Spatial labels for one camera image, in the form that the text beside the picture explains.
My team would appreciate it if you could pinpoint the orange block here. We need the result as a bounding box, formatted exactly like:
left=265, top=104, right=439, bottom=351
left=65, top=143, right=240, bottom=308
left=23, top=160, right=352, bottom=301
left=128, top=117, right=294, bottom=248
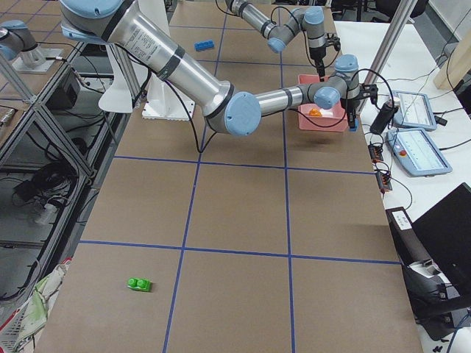
left=308, top=108, right=322, bottom=117

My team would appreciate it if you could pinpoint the long blue block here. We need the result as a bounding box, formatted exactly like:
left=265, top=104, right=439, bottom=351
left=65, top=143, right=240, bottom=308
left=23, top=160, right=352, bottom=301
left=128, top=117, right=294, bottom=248
left=194, top=40, right=215, bottom=51

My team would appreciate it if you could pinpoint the green block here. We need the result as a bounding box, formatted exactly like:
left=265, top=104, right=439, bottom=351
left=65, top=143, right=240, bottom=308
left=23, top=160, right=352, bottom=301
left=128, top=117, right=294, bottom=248
left=127, top=277, right=152, bottom=293

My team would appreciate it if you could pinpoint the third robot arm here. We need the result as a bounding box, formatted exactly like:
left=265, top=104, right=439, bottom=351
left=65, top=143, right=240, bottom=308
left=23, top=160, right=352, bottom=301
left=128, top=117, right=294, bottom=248
left=1, top=20, right=38, bottom=61

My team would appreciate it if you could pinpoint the black water bottle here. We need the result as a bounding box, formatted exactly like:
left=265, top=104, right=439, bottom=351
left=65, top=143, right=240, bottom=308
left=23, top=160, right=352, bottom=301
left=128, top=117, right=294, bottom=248
left=369, top=99, right=400, bottom=135

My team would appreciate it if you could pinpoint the small electronics board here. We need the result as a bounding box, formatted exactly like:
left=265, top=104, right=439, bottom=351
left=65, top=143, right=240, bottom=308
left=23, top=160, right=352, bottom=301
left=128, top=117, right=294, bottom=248
left=368, top=143, right=383, bottom=163

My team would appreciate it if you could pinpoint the upper teach pendant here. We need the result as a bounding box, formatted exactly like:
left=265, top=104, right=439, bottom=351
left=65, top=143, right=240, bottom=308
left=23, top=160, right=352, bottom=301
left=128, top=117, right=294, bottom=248
left=392, top=90, right=437, bottom=131

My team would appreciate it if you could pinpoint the teach pendant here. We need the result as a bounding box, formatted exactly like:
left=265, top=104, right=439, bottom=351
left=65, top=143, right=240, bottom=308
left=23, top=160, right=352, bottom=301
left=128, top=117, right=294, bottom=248
left=386, top=128, right=453, bottom=177
left=392, top=90, right=437, bottom=131

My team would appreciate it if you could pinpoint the lower teach pendant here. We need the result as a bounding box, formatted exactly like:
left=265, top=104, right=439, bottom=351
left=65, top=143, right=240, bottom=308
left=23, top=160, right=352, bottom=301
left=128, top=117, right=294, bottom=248
left=386, top=128, right=453, bottom=177

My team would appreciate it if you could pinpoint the black laptop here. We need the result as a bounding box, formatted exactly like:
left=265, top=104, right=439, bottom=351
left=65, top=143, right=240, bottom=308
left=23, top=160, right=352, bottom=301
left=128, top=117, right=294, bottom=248
left=413, top=182, right=470, bottom=294

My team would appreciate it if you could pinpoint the green white bag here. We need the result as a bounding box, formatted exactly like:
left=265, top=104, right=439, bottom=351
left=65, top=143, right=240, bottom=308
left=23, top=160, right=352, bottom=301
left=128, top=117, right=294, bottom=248
left=1, top=257, right=72, bottom=352

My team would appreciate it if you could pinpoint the aluminium frame post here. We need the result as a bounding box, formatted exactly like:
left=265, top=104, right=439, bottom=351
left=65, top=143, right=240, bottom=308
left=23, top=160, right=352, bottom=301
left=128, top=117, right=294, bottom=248
left=352, top=0, right=430, bottom=114

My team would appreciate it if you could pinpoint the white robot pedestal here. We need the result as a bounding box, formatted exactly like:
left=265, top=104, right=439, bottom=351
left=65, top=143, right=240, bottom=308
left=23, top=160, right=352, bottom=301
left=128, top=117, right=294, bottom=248
left=98, top=0, right=199, bottom=122

